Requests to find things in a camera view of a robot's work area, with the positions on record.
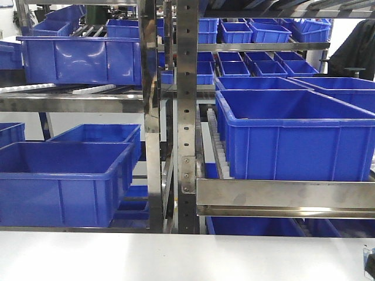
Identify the stainless steel shelf rack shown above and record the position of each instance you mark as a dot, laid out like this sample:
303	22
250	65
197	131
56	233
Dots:
169	181

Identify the blue bin behind large bin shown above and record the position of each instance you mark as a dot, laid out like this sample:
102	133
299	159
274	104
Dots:
257	83

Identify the large blue plastic bin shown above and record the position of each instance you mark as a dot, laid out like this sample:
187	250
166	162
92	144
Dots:
294	135

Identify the blue bin behind front left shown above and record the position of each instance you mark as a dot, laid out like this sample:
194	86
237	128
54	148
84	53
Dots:
115	133

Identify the blue bin upper left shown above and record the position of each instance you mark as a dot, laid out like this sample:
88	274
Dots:
81	60

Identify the blue bin right rear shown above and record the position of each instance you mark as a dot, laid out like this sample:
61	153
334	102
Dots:
355	91

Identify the black jacket far right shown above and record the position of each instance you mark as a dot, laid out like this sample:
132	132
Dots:
357	51

